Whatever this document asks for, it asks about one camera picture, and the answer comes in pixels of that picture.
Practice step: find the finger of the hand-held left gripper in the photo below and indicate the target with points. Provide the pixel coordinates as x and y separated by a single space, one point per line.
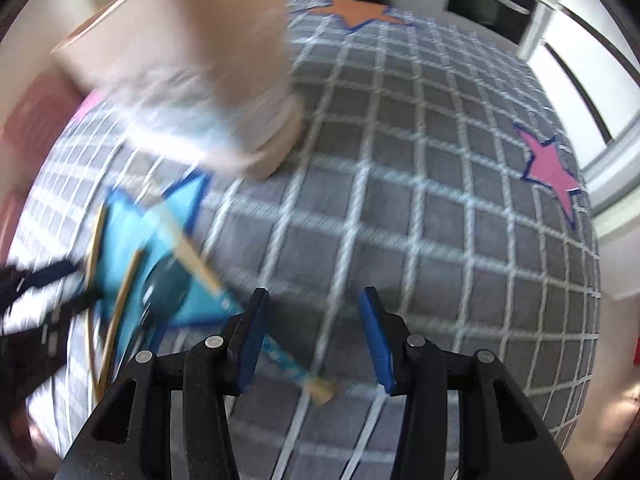
45 280

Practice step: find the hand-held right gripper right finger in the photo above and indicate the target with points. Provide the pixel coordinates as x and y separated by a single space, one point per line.
378 345

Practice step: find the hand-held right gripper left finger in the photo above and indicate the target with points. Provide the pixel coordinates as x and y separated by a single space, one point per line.
250 350

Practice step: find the chopstick with blue dotted end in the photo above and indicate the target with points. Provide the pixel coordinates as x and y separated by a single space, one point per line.
312 385

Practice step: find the beige plastic utensil holder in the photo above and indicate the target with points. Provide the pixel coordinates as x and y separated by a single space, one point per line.
225 60

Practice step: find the plain wooden chopstick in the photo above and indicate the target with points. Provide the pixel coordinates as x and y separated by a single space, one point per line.
95 310
122 305

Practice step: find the dark teal spoon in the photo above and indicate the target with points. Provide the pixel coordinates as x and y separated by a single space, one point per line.
160 285

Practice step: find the grey checked tablecloth with stars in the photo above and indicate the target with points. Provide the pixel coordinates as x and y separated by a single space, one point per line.
400 210

